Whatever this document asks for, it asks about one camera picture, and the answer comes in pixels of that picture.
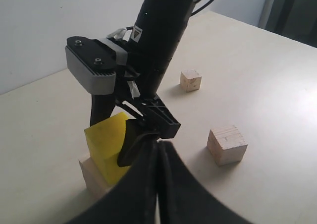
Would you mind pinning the dark window frame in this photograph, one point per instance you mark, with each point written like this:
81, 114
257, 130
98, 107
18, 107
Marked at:
294, 19

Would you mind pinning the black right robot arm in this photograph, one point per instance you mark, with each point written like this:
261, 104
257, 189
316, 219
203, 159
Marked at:
162, 11

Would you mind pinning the yellow cube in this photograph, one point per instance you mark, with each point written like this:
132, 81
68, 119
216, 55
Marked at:
105, 140

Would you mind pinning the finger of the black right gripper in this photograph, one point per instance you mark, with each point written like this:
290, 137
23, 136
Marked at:
136, 134

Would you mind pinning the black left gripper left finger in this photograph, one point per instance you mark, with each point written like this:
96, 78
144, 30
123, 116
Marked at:
133, 199

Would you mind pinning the medium pale wooden cube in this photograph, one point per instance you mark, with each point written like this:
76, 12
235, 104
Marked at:
226, 145

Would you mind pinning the small pale wooden cube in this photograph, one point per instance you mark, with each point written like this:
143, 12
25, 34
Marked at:
190, 80

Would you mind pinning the large pale wooden cube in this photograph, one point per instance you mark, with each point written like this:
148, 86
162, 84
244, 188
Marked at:
95, 182

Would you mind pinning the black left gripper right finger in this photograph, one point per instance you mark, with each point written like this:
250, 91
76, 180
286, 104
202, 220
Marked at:
182, 199

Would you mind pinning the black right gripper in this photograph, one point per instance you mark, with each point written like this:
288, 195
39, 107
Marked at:
150, 48

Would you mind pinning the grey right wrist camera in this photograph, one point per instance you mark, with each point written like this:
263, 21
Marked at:
93, 63

